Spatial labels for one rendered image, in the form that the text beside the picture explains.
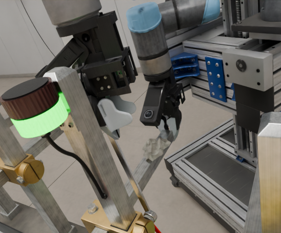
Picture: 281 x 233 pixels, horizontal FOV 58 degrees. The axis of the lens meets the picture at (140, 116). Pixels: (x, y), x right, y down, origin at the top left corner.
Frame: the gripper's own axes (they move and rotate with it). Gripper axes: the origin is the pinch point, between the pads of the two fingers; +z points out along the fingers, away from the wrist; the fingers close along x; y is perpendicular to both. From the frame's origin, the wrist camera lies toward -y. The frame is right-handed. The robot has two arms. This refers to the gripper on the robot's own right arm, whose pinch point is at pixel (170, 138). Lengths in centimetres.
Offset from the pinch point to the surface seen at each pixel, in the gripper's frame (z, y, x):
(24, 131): -30.8, -36.9, -4.5
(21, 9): -36, 251, 370
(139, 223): -5.0, -29.3, -7.1
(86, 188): 83, 31, 101
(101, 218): -5.0, -30.6, 0.5
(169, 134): -3.6, -2.5, -1.5
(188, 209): 83, 35, 22
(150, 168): -3.0, -14.5, -1.5
